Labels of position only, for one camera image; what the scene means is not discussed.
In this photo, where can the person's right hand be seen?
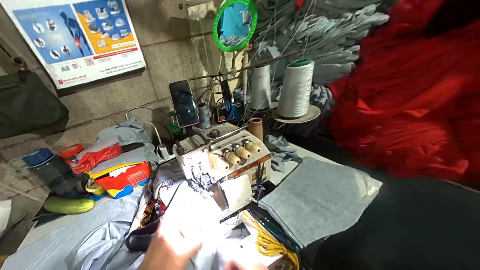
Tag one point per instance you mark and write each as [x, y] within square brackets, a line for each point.
[245, 266]

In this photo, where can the person's left hand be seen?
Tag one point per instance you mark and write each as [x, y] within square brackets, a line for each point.
[165, 245]

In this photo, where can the person's right fingers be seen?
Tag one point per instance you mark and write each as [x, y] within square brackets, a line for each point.
[234, 265]

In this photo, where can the person's left thumb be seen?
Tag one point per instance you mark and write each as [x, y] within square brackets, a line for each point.
[190, 251]

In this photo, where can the person's left fingers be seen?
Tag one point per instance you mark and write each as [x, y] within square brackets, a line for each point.
[169, 226]

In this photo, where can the white printed fabric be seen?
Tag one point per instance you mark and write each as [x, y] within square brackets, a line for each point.
[200, 217]

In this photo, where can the black fabric band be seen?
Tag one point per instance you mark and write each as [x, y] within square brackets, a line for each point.
[140, 238]

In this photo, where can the dark green folded strip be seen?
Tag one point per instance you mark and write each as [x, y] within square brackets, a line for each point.
[277, 227]

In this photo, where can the red blue yellow packet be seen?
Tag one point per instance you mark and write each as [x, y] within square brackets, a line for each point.
[125, 179]

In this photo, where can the white power plug adapter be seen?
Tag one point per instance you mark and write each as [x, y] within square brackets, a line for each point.
[164, 152]

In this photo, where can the yellow tape roll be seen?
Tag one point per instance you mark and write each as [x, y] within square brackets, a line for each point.
[95, 189]

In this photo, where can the light gray fabric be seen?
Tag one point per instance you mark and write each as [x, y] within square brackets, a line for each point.
[86, 232]

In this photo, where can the overlock sewing machine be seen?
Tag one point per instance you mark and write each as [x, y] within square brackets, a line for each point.
[236, 165]

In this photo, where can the crumpled gray cloth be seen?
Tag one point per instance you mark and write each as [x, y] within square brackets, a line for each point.
[131, 140]

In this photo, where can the red plastic bag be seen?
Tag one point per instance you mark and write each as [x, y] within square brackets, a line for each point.
[99, 156]

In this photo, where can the green plastic bottle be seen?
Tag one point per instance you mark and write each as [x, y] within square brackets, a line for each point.
[174, 125]

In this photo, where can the green cucumber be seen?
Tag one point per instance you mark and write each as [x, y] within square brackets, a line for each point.
[69, 205]

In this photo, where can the gray fabric panels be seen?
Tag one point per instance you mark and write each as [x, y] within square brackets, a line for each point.
[318, 202]

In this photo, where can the small gray thread spool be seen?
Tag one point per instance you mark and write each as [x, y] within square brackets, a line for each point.
[204, 116]

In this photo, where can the red lidded jar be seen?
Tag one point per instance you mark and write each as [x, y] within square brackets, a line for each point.
[72, 152]

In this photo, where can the smartphone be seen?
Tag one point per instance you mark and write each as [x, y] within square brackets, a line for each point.
[183, 103]

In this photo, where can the gray fabric scraps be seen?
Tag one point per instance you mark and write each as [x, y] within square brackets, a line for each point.
[281, 150]

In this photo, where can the black flat sheet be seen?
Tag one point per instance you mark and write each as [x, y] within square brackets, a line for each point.
[43, 216]

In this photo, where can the transparent dark water bottle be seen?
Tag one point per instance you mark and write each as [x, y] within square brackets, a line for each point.
[54, 172]

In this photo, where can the brown empty thread cone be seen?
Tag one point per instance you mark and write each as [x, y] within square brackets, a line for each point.
[255, 128]

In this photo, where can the slim white thread cone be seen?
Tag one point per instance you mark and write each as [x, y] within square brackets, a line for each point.
[260, 88]

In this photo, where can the white paper sheet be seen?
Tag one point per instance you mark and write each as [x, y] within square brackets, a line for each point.
[3, 215]

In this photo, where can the metal thread stand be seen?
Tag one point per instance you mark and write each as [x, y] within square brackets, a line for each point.
[313, 114]

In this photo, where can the dark cloth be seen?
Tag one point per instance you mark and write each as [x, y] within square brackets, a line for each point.
[408, 225]

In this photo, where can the dark green bag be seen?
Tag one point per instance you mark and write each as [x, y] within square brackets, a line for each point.
[30, 105]

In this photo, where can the large white thread cone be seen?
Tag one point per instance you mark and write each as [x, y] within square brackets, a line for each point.
[296, 90]

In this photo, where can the green framed round mirror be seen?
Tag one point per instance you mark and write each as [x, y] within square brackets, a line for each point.
[216, 32]

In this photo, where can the pile of red garments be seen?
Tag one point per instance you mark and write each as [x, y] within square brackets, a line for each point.
[405, 108]

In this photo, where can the stack of gray garments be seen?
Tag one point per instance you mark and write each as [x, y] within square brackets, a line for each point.
[326, 45]

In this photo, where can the wall calendar poster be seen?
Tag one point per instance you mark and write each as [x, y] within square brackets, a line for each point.
[78, 41]

